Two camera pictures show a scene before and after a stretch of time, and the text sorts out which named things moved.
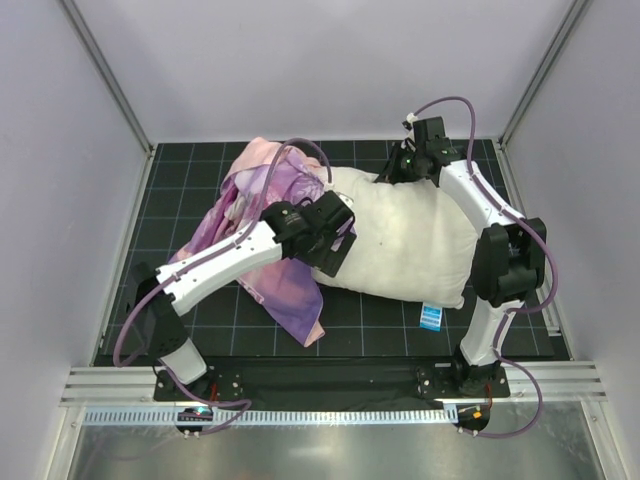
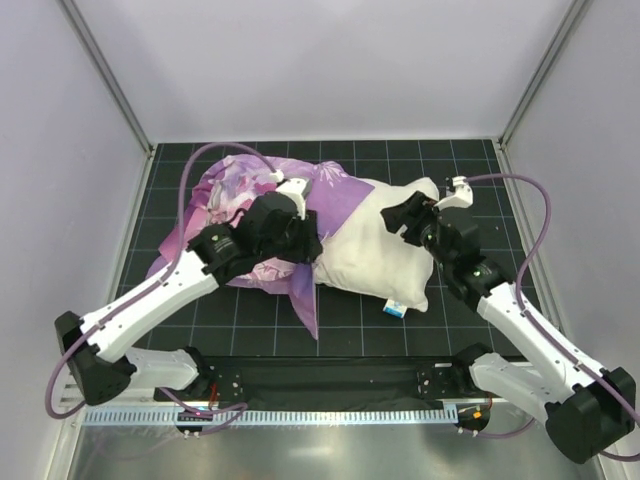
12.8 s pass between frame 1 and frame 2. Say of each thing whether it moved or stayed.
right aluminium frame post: stayed
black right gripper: moved
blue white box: moved
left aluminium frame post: stayed
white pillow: moved
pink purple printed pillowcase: moved
